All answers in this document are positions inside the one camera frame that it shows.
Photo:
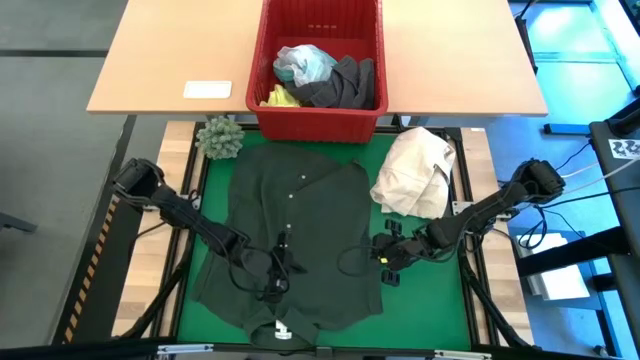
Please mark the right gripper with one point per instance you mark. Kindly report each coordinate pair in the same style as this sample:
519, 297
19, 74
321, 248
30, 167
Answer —
405, 250

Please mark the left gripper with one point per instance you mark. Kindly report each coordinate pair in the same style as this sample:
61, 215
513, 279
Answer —
267, 265

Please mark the dark green button shirt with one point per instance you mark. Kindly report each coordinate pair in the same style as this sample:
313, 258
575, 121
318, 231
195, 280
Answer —
310, 200

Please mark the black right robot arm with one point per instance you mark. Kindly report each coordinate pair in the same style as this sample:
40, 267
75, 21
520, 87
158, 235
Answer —
500, 200

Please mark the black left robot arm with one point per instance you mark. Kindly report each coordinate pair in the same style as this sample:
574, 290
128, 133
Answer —
175, 207

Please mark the red plastic laundry bin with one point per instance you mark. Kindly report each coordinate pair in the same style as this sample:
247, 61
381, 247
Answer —
320, 127

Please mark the white printed shirt label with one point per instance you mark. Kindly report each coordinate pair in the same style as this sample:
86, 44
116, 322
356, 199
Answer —
281, 330

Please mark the cream folded garment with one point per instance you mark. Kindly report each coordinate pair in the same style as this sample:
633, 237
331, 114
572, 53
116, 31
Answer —
412, 175

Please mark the wooden table board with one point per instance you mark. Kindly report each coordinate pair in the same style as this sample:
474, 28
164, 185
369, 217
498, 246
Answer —
507, 270
137, 290

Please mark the pale green artificial plant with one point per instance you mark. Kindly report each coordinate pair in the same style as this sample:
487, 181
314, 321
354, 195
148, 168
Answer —
220, 137

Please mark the yellow garment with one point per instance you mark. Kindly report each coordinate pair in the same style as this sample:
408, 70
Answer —
280, 97

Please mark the white box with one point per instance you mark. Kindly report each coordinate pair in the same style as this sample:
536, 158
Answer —
560, 285

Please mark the dark grey garment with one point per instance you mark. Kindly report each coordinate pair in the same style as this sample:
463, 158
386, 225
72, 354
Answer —
345, 85

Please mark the yellow black hazard strip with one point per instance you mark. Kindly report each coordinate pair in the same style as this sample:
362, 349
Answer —
91, 270

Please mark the white rectangular card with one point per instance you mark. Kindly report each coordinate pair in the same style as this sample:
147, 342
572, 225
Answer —
207, 89

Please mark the light wooden desk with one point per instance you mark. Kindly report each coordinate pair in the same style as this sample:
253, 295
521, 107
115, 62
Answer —
450, 60

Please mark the pale blue white garment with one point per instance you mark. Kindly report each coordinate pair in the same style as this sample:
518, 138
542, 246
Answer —
305, 62

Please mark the black desk foot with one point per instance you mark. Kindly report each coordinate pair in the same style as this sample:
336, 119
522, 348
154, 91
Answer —
565, 129

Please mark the black crossbar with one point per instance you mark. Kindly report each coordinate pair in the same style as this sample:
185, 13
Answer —
75, 350

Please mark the black side table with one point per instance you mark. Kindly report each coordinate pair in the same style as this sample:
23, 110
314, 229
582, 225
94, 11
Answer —
600, 145

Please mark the white fiducial marker card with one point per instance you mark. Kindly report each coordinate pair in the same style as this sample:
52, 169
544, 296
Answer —
625, 149

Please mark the black desk leg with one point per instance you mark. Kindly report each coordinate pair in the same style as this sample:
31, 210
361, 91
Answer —
525, 35

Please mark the dark chair leg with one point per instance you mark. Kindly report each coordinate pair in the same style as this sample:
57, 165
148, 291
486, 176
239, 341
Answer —
17, 224

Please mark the silver metal bracket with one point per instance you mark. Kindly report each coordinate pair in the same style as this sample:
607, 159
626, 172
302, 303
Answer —
462, 355
185, 348

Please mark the black table frame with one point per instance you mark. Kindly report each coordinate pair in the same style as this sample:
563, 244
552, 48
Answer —
465, 150

